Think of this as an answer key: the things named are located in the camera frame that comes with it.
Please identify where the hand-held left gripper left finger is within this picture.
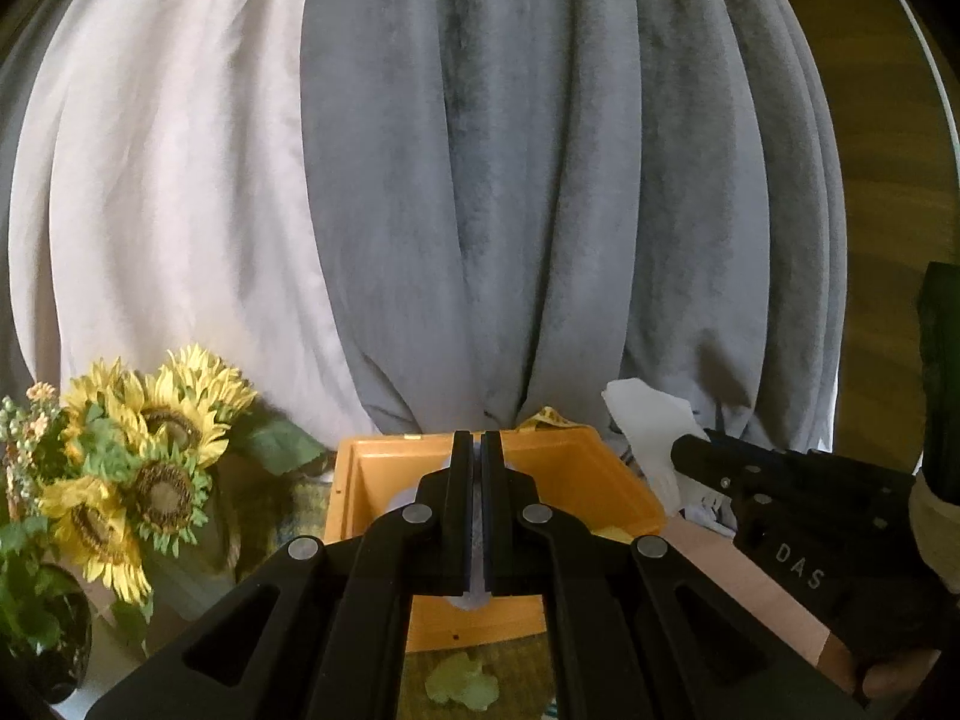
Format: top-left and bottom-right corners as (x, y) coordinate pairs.
(82, 431), (479, 720)

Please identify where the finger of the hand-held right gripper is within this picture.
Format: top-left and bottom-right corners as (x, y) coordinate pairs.
(703, 427), (811, 460)
(670, 436), (787, 500)

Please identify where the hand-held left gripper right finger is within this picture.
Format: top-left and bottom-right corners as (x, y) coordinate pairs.
(480, 431), (867, 720)

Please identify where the white soft cloth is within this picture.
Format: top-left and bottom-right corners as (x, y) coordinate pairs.
(602, 379), (740, 537)

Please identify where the orange plastic crate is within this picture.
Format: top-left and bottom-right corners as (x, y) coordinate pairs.
(324, 405), (668, 653)

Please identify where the white sheer curtain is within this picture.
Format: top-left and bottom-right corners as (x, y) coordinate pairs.
(823, 360), (847, 455)

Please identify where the yellow plaid blanket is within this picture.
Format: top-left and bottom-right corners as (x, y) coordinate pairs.
(255, 457), (560, 720)

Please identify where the small green plush toy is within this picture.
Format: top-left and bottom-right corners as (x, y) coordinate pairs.
(424, 651), (502, 710)

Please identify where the green ribbed vase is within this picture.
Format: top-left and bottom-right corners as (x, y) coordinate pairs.
(146, 465), (242, 620)

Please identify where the grey curtain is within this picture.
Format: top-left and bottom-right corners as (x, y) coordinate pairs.
(298, 0), (848, 458)

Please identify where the white curved pipe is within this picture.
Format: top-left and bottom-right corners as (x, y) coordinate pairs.
(877, 0), (960, 188)

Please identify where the pale pink curtain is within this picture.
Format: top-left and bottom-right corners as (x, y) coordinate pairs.
(6, 0), (391, 436)

